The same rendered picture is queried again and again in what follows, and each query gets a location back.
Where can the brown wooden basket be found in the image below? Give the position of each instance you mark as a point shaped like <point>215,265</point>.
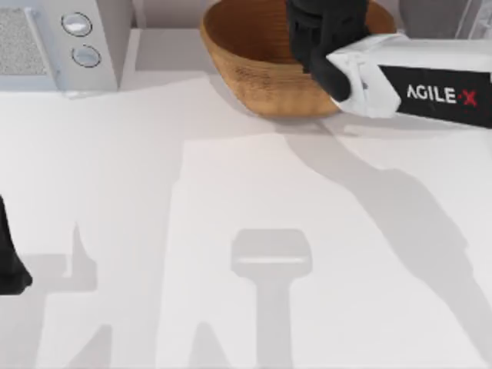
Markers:
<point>250,77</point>

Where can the grey cabinet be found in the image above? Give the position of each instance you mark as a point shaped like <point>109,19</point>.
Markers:
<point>426,17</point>

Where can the pale microwave oven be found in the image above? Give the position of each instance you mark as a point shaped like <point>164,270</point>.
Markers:
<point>107,46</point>

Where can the round microwave knob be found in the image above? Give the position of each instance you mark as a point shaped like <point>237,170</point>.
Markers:
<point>86,55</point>
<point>76,24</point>

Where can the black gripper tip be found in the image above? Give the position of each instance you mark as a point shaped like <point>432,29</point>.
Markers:
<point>9,265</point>

